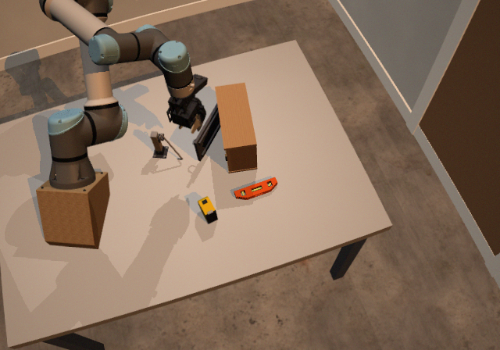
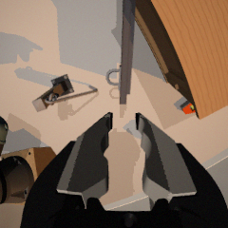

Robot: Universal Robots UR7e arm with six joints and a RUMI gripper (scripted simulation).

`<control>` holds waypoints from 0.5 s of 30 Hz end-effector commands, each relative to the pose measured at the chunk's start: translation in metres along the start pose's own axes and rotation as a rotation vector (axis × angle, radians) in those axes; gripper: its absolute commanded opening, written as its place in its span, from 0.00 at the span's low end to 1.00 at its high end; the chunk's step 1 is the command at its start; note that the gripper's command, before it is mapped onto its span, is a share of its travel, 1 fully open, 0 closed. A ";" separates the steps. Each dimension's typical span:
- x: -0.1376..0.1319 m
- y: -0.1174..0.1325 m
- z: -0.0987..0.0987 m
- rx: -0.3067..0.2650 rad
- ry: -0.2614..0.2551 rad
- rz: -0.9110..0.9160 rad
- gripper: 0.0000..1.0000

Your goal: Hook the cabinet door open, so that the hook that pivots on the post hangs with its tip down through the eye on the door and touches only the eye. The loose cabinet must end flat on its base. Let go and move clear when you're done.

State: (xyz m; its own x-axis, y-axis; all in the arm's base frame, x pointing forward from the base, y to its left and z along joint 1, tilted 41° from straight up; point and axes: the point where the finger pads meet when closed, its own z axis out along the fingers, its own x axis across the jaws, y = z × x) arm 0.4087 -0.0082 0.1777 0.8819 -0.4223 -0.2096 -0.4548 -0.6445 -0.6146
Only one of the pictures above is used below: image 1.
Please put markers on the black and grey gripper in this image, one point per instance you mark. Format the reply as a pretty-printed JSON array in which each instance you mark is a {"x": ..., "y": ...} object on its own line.
[{"x": 193, "y": 112}]

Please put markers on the orange spirit level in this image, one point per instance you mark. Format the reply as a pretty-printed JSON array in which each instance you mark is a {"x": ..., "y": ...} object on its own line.
[{"x": 257, "y": 189}]

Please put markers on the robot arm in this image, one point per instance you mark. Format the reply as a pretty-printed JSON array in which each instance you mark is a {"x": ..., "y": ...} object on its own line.
[{"x": 72, "y": 131}]

